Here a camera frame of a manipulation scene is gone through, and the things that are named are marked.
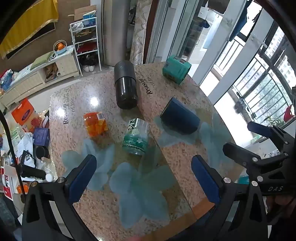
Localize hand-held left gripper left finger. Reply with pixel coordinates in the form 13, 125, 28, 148
22, 154, 97, 241

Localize white metal shelf rack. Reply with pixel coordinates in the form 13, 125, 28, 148
69, 22, 102, 77

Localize orange paper bag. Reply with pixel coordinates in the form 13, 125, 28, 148
11, 98, 38, 133

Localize bowl of oranges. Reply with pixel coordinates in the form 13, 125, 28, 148
53, 40, 69, 56

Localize green cushion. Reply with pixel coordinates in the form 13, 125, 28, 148
30, 51, 55, 70

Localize orange translucent cup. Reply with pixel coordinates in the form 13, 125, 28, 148
83, 111, 109, 139

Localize black cable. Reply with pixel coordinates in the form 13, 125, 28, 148
0, 111, 26, 204

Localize black cylinder bottle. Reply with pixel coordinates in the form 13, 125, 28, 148
19, 164, 47, 179

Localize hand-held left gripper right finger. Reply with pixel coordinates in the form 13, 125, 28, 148
191, 155, 270, 241

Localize cardboard box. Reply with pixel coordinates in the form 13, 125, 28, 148
73, 5, 97, 22

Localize hanging dark clothes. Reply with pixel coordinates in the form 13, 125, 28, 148
229, 0, 249, 42

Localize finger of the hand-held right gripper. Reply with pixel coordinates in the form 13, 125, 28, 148
223, 142, 259, 168
247, 121, 287, 149

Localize yellow cloth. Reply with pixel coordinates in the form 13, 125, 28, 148
0, 0, 60, 60

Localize patterned curtain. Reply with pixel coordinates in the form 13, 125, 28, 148
129, 0, 152, 66

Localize teal cup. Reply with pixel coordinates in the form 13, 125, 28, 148
162, 55, 192, 84

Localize dark blue cup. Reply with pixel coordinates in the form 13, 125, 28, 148
160, 97, 201, 135

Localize grey standing air conditioner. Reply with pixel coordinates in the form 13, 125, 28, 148
103, 0, 131, 70

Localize potted plant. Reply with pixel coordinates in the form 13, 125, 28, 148
265, 115, 285, 128

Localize red and white sign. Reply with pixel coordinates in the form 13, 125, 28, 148
2, 173, 15, 201

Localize tall black cup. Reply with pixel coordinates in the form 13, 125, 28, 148
114, 60, 139, 109

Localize green printed glass cup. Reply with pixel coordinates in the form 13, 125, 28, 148
122, 118, 150, 155

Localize pair of dark shoes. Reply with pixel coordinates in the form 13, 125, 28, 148
234, 97, 249, 112

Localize white low cabinet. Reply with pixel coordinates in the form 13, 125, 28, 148
0, 49, 80, 110

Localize red container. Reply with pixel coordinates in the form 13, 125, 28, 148
283, 104, 293, 122

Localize dark blue box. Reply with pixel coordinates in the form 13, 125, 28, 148
32, 127, 50, 148

